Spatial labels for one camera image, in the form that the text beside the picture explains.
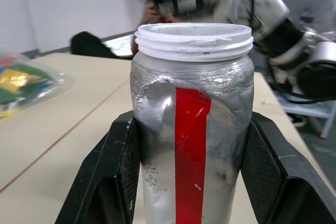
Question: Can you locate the silver jar with red stripe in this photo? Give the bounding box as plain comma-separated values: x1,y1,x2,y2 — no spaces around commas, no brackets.
129,22,256,224

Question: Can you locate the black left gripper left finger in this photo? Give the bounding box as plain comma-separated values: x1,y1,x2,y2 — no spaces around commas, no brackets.
54,112,143,224

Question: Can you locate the clear bag of colourful items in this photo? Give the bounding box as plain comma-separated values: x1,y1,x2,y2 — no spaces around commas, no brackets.
0,48,75,120

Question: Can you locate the dark rounded shape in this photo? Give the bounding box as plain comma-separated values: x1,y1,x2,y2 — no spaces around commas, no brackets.
70,31,134,61

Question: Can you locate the person behind the robot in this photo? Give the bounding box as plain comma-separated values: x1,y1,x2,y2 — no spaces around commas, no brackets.
140,5,182,25

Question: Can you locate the white metal rack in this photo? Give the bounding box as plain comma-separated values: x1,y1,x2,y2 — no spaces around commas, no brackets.
275,91,336,138

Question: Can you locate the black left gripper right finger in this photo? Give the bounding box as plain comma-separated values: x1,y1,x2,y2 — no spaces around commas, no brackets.
240,113,336,224

